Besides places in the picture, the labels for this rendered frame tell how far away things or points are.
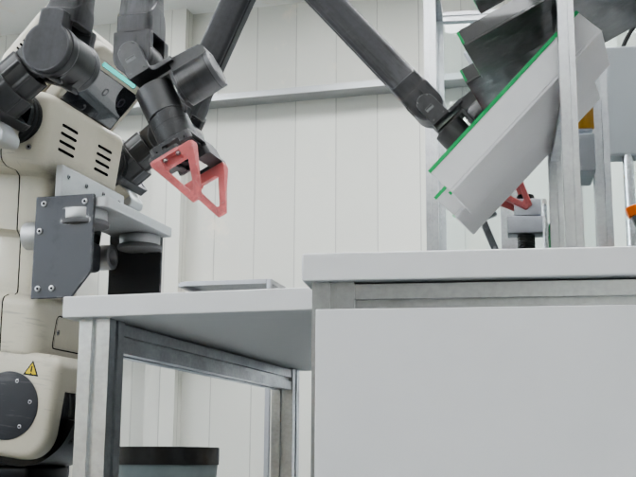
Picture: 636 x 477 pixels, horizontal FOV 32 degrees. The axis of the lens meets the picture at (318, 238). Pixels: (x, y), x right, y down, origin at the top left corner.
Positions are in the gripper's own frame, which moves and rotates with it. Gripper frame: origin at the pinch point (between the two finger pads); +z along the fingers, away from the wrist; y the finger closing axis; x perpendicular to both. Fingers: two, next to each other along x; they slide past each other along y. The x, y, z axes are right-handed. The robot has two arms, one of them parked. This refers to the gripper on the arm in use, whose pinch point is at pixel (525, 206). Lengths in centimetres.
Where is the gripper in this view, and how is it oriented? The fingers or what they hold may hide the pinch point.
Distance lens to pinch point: 195.2
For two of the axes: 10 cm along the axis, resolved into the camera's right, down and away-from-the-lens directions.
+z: 6.5, 7.2, -2.6
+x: -7.4, 6.7, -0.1
